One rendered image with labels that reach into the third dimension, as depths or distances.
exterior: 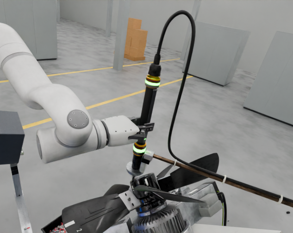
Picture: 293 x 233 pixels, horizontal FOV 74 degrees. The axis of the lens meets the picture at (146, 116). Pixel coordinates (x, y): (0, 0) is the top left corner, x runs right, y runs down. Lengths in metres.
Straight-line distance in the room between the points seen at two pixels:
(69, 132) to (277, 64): 5.70
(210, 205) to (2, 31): 1.04
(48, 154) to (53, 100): 0.12
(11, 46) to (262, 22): 12.41
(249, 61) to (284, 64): 6.93
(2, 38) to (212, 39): 7.46
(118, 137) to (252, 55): 12.31
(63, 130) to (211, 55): 7.55
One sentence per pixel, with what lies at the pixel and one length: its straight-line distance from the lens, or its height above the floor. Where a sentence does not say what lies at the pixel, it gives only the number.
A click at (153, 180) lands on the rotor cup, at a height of 1.25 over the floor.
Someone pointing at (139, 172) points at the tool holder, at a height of 1.37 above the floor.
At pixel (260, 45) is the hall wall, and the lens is 12.66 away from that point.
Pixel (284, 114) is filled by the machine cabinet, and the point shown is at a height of 0.24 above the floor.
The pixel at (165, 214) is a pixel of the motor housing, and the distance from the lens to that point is 0.90.
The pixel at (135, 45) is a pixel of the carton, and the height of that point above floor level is 0.59.
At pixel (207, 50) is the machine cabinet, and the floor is 1.08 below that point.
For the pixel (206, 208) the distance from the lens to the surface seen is 1.05.
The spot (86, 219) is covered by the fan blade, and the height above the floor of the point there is 1.19.
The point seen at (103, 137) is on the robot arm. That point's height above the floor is 1.58.
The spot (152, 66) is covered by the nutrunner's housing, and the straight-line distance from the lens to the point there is 0.57.
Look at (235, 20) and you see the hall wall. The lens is 12.98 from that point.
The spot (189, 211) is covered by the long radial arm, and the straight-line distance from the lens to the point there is 1.04.
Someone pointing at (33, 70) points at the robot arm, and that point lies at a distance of 0.60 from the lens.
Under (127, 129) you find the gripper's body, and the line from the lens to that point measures 0.57.
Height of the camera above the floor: 1.88
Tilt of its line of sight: 27 degrees down
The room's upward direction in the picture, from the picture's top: 11 degrees clockwise
